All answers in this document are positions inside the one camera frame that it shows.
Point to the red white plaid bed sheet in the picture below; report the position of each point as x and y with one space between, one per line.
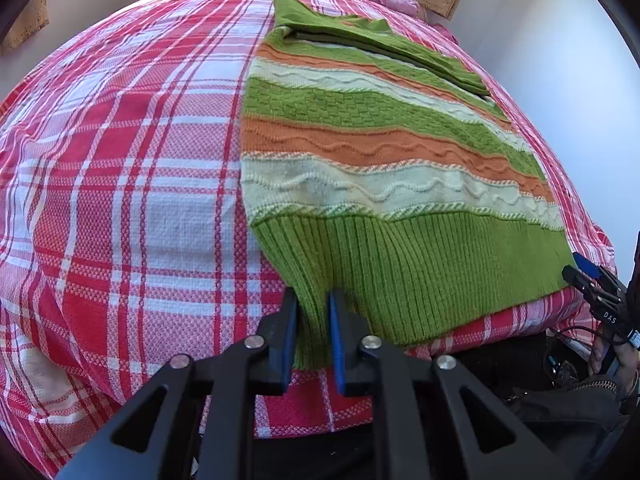
124 238

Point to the pink cloth beside bed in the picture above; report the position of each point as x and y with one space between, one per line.
444 31

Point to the green orange striped knit sweater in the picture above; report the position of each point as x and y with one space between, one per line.
375 165

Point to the person right hand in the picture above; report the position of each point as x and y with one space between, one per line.
627 358

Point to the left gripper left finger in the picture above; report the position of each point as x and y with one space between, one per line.
195 418

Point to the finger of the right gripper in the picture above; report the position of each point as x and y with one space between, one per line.
587 267
581 282

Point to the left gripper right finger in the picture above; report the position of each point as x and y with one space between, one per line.
431 419

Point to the yellow curtain side window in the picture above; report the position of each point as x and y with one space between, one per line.
32 19

